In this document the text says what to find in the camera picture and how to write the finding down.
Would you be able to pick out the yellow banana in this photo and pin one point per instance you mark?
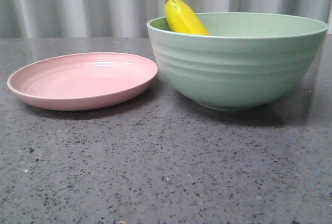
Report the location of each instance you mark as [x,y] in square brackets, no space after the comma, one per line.
[182,19]

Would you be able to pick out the green ribbed bowl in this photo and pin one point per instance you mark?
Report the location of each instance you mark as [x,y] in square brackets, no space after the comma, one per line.
[248,59]

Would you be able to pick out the pink plate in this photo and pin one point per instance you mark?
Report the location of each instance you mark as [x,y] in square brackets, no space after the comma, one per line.
[83,81]

